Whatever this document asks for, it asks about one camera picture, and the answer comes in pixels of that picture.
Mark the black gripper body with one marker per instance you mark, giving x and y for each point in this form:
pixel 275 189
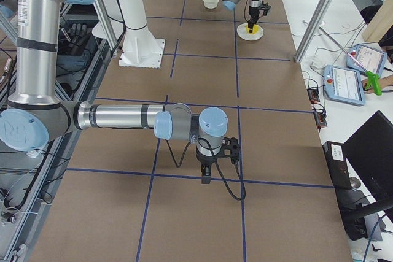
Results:
pixel 206 161
pixel 253 13

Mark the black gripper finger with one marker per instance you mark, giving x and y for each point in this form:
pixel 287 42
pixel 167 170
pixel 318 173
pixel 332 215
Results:
pixel 250 27
pixel 203 175
pixel 208 175

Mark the yellow lemon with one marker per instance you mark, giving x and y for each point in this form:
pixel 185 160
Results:
pixel 256 28

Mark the white paper plate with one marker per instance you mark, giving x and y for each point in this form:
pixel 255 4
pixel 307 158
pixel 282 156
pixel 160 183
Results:
pixel 241 32

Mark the white paper bowl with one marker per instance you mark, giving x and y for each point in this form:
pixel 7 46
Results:
pixel 210 4

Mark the blue teach pendant near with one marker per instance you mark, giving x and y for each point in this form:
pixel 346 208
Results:
pixel 343 85

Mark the blue teach pendant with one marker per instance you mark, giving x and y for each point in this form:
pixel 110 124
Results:
pixel 343 85
pixel 372 59

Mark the black box device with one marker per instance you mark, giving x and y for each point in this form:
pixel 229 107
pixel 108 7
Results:
pixel 337 165

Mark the blue teach pendant far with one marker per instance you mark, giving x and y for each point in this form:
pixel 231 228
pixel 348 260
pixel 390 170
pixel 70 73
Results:
pixel 372 59

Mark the person in black shirt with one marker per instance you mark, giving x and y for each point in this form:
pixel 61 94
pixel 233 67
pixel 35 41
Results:
pixel 376 29

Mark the black laptop computer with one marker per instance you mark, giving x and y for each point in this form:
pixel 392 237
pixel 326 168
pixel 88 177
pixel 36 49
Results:
pixel 369 151

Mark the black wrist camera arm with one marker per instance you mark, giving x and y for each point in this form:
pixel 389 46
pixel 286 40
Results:
pixel 231 149
pixel 264 9

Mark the aluminium frame post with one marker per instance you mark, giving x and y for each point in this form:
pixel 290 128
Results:
pixel 317 17

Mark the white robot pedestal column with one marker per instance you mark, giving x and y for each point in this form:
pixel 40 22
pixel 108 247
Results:
pixel 140 48

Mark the green handled reacher grabber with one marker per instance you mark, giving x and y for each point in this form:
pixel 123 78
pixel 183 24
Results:
pixel 373 79

